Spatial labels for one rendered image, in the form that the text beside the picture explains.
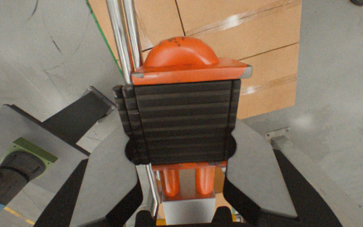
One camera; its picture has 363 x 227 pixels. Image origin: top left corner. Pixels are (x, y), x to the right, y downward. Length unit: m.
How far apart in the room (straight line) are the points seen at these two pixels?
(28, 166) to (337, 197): 2.06
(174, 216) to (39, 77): 1.86
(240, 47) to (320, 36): 1.09
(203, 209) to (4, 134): 1.15
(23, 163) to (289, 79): 1.56
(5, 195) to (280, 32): 1.55
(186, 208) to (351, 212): 1.54
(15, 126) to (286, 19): 1.52
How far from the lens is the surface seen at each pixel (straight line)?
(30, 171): 1.13
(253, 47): 0.94
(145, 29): 0.86
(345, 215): 1.65
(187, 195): 0.19
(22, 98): 2.18
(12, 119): 1.11
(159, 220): 0.55
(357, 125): 2.78
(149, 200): 1.60
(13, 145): 1.15
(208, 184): 0.17
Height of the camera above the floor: 1.38
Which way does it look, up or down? 62 degrees down
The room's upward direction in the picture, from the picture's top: 177 degrees clockwise
